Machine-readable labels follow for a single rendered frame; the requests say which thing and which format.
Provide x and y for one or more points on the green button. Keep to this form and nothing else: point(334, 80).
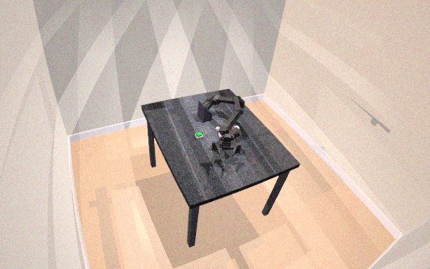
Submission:
point(198, 136)

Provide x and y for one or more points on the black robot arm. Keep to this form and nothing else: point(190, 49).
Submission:
point(228, 134)

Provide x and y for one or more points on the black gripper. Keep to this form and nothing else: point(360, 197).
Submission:
point(226, 146)

